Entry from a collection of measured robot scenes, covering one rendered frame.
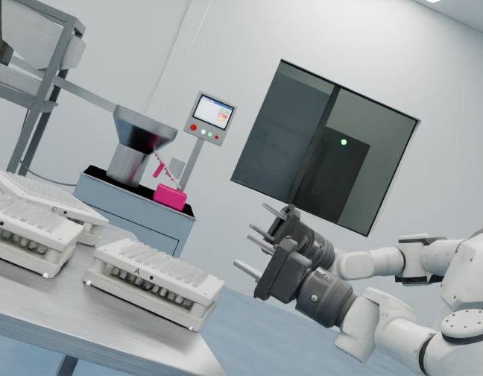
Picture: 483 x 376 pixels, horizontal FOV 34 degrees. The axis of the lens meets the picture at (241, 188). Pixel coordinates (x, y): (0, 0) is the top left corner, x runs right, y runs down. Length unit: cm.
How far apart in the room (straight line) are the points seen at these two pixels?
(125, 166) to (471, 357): 326
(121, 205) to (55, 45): 123
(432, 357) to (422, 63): 602
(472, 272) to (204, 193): 537
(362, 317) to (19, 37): 377
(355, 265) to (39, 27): 333
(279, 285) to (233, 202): 543
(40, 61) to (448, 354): 395
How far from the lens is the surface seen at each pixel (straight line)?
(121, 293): 156
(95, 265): 157
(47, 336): 126
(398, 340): 130
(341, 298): 140
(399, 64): 709
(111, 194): 406
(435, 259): 200
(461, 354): 120
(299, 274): 142
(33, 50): 489
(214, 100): 443
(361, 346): 140
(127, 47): 678
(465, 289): 155
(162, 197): 407
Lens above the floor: 121
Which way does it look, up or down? 3 degrees down
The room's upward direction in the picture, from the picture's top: 23 degrees clockwise
